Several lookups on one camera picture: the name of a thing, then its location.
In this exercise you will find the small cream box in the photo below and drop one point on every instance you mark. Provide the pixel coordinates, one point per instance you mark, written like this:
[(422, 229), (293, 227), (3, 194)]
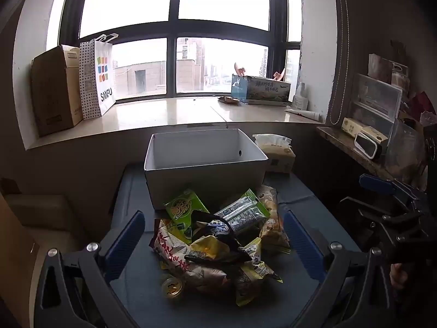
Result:
[(351, 127)]

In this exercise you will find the wooden shelf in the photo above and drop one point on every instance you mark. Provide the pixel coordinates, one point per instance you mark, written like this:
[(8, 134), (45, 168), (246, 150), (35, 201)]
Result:
[(341, 143)]

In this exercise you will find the white red snack packet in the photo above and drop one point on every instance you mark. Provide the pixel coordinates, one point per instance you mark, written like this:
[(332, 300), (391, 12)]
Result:
[(177, 252)]

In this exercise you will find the polka dot shopping bag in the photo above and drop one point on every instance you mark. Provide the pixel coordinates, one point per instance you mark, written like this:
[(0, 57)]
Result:
[(99, 82)]

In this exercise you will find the flat brown snack packet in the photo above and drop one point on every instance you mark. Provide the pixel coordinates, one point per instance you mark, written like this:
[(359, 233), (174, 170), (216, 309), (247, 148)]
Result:
[(229, 100)]

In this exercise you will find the beige tissue pack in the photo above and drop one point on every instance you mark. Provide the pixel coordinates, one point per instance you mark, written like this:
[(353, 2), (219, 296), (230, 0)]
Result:
[(280, 159)]

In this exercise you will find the gold lid jelly cup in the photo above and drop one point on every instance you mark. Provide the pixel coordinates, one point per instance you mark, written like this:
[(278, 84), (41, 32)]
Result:
[(173, 287)]

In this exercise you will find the small beige snack packet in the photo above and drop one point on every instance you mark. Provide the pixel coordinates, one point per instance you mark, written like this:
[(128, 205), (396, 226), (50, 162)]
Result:
[(268, 198)]

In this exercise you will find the clear plastic case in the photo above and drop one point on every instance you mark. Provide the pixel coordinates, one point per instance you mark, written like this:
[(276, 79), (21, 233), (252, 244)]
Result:
[(375, 97)]

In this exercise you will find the pink object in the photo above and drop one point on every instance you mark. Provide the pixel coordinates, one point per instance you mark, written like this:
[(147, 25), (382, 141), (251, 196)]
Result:
[(239, 70), (280, 74)]

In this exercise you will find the window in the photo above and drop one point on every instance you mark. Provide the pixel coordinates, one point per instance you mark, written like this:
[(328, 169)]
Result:
[(172, 24)]

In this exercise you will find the yellow green snack packet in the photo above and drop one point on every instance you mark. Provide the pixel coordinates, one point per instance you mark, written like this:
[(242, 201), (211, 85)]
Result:
[(252, 276)]

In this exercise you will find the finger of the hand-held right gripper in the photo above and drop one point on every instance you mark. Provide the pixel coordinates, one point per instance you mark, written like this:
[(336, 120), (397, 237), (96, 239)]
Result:
[(375, 183), (362, 208)]

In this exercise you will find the black chip bag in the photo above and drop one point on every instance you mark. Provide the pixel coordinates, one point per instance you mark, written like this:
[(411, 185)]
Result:
[(218, 227)]

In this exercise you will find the large brown cardboard sheet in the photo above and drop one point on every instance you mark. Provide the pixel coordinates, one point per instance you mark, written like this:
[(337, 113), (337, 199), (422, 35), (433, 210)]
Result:
[(13, 246)]

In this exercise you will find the beige chip bag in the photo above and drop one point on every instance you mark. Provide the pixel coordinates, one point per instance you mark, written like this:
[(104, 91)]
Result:
[(273, 234)]

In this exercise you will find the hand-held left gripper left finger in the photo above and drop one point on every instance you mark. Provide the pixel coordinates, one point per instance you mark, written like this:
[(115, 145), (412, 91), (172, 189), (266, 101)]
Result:
[(124, 242)]

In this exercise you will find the white storage box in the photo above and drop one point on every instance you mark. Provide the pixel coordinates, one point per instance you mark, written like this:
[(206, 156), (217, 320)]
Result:
[(205, 177)]

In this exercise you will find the white desk clock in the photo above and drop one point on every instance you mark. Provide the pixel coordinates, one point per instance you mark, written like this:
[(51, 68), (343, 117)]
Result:
[(367, 145)]

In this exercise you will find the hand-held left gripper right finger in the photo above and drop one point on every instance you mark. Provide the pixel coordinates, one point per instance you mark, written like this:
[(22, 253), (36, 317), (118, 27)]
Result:
[(304, 246)]

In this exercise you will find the blue printed box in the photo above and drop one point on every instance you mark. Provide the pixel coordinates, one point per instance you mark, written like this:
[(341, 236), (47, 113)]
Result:
[(266, 90)]

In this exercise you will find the stone windowsill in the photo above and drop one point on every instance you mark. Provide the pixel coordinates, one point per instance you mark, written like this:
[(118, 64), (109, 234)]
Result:
[(153, 116)]

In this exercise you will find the green seaweed packet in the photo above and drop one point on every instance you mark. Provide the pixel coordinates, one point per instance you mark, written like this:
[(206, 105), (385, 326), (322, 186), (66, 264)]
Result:
[(244, 211)]

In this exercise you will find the white bottle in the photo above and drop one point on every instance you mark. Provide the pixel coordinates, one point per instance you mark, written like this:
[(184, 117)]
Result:
[(300, 99)]

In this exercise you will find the brown cardboard box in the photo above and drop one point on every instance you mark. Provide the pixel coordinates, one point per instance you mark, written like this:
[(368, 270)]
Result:
[(56, 92)]

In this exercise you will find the white tube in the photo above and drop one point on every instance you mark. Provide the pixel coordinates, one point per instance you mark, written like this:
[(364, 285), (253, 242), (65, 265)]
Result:
[(304, 113)]

